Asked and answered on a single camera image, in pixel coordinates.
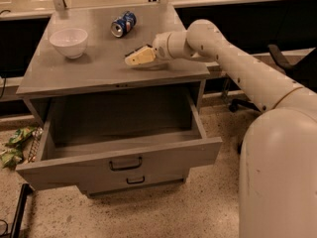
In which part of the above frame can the green chip bag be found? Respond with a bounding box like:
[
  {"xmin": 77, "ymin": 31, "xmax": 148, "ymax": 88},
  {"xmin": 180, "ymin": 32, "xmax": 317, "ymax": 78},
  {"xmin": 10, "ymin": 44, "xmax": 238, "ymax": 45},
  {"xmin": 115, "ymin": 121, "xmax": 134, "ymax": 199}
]
[{"xmin": 0, "ymin": 126, "xmax": 36, "ymax": 169}]

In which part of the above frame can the black metal stand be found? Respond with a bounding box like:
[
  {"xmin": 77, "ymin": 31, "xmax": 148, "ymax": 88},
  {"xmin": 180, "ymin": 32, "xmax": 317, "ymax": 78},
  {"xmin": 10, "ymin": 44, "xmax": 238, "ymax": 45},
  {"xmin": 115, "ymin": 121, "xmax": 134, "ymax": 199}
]
[{"xmin": 0, "ymin": 183, "xmax": 33, "ymax": 238}]

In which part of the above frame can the grey drawer cabinet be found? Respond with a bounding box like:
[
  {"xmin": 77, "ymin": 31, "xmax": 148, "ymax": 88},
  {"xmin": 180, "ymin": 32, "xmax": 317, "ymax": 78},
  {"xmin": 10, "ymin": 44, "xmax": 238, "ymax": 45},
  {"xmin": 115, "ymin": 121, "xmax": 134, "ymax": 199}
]
[{"xmin": 15, "ymin": 2, "xmax": 223, "ymax": 198}]

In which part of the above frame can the black drawer handle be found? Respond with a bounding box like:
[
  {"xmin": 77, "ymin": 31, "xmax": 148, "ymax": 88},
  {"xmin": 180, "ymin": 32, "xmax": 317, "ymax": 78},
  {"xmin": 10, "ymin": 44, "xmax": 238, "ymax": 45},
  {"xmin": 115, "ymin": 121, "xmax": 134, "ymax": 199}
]
[
  {"xmin": 126, "ymin": 176, "xmax": 146, "ymax": 185},
  {"xmin": 109, "ymin": 157, "xmax": 143, "ymax": 172}
]

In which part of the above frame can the dark blue rxbar wrapper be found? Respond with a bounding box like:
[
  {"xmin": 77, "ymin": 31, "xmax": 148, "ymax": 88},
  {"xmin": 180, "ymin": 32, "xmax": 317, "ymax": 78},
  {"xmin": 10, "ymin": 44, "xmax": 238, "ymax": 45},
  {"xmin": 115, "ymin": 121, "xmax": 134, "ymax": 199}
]
[{"xmin": 125, "ymin": 44, "xmax": 153, "ymax": 58}]

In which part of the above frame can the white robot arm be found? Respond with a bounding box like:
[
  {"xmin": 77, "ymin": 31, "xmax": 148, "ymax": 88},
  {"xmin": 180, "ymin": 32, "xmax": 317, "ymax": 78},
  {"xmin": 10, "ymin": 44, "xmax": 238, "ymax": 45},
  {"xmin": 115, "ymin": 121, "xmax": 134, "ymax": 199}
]
[{"xmin": 125, "ymin": 20, "xmax": 317, "ymax": 238}]

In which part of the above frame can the white ceramic bowl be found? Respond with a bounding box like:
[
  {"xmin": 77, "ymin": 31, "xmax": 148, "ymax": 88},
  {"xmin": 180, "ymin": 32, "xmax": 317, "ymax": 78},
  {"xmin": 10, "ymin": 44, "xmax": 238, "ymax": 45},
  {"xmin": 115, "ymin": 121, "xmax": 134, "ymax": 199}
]
[{"xmin": 50, "ymin": 28, "xmax": 88, "ymax": 59}]

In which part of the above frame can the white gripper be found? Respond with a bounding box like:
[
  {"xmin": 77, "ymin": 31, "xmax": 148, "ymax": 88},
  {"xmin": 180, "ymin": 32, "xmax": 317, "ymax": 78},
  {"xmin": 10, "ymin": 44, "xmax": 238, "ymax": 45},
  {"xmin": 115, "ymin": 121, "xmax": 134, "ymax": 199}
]
[{"xmin": 125, "ymin": 32, "xmax": 171, "ymax": 65}]

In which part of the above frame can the black office chair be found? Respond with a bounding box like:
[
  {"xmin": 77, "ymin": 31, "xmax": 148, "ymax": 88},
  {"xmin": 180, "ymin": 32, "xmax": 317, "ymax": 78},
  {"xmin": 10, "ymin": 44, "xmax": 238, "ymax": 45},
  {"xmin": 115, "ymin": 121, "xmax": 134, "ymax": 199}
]
[{"xmin": 228, "ymin": 43, "xmax": 317, "ymax": 155}]

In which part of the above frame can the black lower drawer handle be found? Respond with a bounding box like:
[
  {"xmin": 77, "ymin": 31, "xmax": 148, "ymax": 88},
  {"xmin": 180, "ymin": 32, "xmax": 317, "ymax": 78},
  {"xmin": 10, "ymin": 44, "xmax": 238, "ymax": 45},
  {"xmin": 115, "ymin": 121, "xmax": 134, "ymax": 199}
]
[{"xmin": 126, "ymin": 176, "xmax": 146, "ymax": 185}]

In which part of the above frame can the open grey top drawer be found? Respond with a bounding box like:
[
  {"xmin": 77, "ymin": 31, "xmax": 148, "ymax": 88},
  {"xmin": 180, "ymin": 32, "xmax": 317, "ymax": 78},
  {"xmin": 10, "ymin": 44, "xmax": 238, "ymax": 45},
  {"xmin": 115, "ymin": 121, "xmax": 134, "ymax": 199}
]
[{"xmin": 17, "ymin": 85, "xmax": 222, "ymax": 196}]

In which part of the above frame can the blue soda can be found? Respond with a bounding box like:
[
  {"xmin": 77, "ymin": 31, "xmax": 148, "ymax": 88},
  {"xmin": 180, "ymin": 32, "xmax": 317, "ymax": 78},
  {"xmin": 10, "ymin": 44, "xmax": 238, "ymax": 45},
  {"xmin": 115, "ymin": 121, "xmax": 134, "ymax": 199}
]
[{"xmin": 111, "ymin": 11, "xmax": 137, "ymax": 38}]

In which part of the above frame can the black top drawer handle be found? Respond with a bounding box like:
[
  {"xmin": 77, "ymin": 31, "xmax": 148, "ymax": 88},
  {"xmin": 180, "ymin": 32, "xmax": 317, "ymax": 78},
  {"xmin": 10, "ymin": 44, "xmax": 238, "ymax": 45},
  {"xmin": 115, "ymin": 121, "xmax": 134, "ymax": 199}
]
[{"xmin": 109, "ymin": 157, "xmax": 143, "ymax": 172}]

